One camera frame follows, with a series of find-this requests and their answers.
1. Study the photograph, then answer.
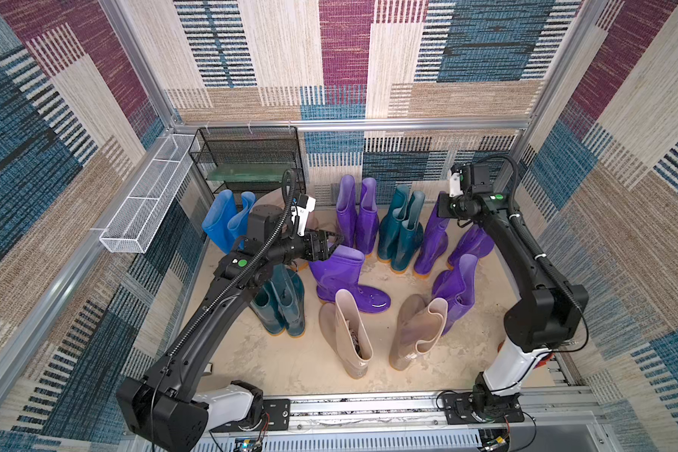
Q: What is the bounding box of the purple short rain boot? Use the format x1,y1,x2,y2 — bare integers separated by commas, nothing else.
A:
309,245,391,314

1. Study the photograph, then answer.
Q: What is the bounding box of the large teal rain boot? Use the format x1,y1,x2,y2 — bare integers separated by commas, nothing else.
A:
269,265,306,338

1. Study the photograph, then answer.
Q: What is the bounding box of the slim teal rain boot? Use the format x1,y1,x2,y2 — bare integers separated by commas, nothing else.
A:
250,287,286,335

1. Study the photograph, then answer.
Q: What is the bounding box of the beige short rain boot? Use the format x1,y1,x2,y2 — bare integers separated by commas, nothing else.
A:
319,289,374,380

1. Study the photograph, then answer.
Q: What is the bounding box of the blue rain boot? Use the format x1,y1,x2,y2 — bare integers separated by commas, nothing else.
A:
227,191,256,245
202,189,237,254

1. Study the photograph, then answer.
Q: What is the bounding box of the beige tall rain boot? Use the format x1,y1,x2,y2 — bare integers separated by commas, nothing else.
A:
254,188,286,209

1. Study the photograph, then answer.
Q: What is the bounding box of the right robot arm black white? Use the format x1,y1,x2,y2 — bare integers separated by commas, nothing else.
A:
432,158,589,425

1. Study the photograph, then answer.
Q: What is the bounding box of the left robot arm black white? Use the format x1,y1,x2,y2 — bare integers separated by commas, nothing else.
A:
116,169,340,451

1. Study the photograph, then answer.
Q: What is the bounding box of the purple tall rain boot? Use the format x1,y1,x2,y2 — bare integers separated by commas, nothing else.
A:
335,174,357,248

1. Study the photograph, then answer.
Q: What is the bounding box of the red pencil cup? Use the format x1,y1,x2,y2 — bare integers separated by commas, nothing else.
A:
535,352,554,368

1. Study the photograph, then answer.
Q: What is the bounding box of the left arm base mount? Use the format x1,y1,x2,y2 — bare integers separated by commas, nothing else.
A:
203,380,291,433

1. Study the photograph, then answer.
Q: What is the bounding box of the white wire mesh basket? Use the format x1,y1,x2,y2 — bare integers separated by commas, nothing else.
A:
100,134,194,253

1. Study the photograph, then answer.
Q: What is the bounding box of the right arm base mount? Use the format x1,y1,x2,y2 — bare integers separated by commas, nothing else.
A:
435,373,525,425

